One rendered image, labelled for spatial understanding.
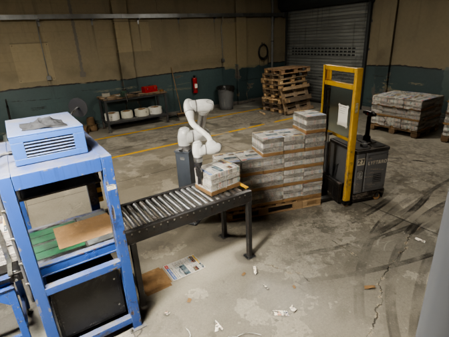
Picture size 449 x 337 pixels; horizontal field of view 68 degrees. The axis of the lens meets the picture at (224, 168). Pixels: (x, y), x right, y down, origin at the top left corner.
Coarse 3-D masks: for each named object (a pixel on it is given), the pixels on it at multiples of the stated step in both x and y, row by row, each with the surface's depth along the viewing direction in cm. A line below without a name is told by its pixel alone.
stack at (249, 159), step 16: (240, 160) 413; (256, 160) 417; (272, 160) 424; (288, 160) 430; (304, 160) 436; (256, 176) 424; (272, 176) 430; (288, 176) 438; (256, 192) 432; (272, 192) 440; (288, 192) 446; (256, 208) 441
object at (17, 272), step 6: (6, 264) 241; (12, 264) 241; (18, 264) 242; (0, 270) 235; (6, 270) 235; (12, 270) 235; (18, 270) 236; (0, 276) 230; (6, 276) 229; (12, 276) 233; (18, 276) 233; (0, 282) 231; (6, 282) 233; (12, 282) 234; (0, 288) 231; (6, 288) 231; (12, 288) 231
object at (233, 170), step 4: (216, 160) 356; (220, 160) 356; (224, 160) 355; (216, 164) 346; (220, 164) 345; (224, 164) 345; (228, 164) 344; (232, 164) 344; (236, 164) 344; (228, 168) 334; (232, 168) 335; (236, 168) 339; (228, 172) 333; (232, 172) 337; (236, 172) 340; (228, 176) 335; (232, 176) 338; (236, 176) 342; (228, 180) 337; (232, 180) 340; (236, 180) 344; (228, 184) 338; (232, 184) 342
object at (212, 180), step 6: (204, 168) 336; (210, 168) 336; (216, 168) 336; (204, 174) 327; (210, 174) 323; (216, 174) 324; (222, 174) 329; (204, 180) 331; (210, 180) 321; (216, 180) 327; (222, 180) 332; (204, 186) 335; (210, 186) 326; (216, 186) 329; (222, 186) 334
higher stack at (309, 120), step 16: (304, 112) 438; (320, 112) 434; (304, 128) 427; (320, 128) 426; (320, 144) 435; (320, 160) 443; (304, 176) 445; (320, 176) 452; (304, 192) 453; (320, 192) 461
